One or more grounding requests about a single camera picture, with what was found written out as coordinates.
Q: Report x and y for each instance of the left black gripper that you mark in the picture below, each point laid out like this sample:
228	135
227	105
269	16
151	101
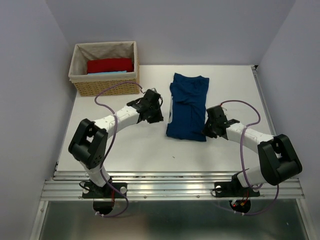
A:
159	117

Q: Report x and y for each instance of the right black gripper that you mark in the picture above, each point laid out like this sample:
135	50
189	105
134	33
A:
206	131

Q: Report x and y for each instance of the dark blue t shirt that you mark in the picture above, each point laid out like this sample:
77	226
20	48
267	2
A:
187	112

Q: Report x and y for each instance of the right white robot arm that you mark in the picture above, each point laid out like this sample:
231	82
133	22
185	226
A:
278	160

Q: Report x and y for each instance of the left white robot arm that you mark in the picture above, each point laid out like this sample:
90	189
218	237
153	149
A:
89	142

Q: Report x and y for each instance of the rolled red t shirt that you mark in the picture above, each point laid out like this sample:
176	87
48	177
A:
110	65

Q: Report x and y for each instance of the rolled light blue t shirt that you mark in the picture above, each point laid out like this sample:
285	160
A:
108	73

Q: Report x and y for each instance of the wicker basket with liner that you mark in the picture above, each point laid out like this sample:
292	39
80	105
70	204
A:
92	85

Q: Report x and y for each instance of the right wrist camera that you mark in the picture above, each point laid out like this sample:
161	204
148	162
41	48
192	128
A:
223	108

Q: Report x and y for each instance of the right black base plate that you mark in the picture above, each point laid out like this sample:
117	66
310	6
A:
232	189

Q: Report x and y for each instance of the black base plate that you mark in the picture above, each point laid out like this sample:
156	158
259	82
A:
92	191
232	189

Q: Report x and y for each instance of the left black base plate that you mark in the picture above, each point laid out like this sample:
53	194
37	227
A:
92	191

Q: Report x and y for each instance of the aluminium rail frame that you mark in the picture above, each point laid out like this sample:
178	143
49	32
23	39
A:
154	166

